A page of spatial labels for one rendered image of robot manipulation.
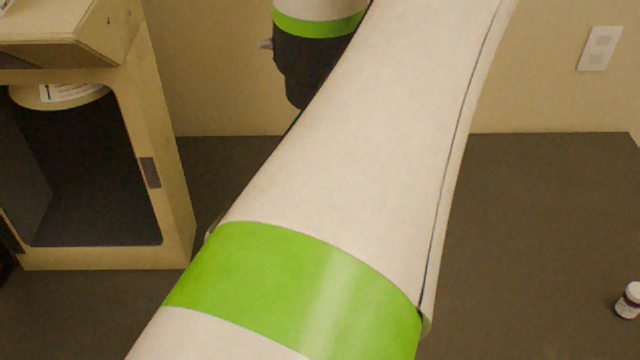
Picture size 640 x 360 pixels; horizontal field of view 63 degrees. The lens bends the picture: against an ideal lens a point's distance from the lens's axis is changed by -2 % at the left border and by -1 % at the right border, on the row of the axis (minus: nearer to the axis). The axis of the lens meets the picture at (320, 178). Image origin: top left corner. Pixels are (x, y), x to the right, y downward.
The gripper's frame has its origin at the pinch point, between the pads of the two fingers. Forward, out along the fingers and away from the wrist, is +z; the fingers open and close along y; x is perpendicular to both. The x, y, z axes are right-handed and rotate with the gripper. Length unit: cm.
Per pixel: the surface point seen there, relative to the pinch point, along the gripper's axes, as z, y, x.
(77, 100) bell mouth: -5.1, -15.0, -35.1
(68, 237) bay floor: 26, -14, -47
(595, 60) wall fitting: 14, -55, 64
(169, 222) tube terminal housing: 19.5, -12.5, -26.0
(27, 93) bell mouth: -6.4, -15.1, -42.0
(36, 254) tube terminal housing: 28, -12, -53
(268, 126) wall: 33, -56, -12
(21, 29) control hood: -23.6, -2.1, -31.0
